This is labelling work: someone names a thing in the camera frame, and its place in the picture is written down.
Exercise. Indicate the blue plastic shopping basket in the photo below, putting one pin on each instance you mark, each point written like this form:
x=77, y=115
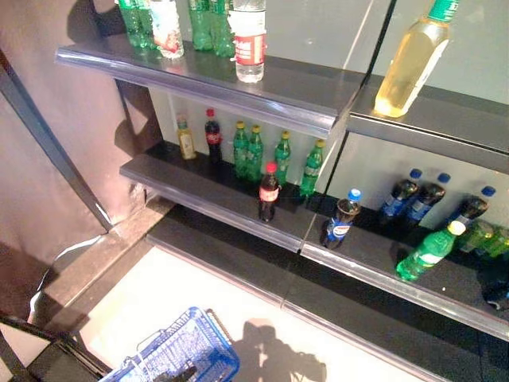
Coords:
x=187, y=350

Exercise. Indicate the large yellow drink bottle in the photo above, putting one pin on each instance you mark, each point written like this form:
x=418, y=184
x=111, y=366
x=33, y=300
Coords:
x=413, y=63

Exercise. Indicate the cola bottle red cap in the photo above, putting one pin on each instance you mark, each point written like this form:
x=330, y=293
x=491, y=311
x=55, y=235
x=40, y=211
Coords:
x=269, y=193
x=213, y=137

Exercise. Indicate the green soda bottle yellow cap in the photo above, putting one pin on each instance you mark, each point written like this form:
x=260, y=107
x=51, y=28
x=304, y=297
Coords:
x=254, y=155
x=282, y=155
x=311, y=169
x=239, y=151

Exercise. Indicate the dark metal shelf board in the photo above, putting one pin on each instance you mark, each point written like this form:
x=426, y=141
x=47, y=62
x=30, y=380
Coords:
x=207, y=77
x=397, y=262
x=214, y=195
x=433, y=119

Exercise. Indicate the small yellow tea bottle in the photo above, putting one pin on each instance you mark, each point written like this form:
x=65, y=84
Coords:
x=185, y=141

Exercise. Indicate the pepsi bottle blue cap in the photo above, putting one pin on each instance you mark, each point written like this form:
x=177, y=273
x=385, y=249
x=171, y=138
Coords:
x=423, y=203
x=471, y=207
x=340, y=223
x=397, y=199

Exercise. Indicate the clear water bottle red label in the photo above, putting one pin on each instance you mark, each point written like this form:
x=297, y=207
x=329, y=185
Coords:
x=249, y=44

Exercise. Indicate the fallen green bottle yellow cap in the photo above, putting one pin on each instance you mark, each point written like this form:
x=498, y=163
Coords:
x=427, y=250

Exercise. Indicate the clear bottle white red label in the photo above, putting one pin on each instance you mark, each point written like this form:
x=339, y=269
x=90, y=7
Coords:
x=167, y=28

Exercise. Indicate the dark metal frame bar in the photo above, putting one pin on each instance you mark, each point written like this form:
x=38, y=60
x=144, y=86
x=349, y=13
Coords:
x=51, y=143

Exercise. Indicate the black cart frame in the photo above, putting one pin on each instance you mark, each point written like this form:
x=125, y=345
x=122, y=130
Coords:
x=43, y=350

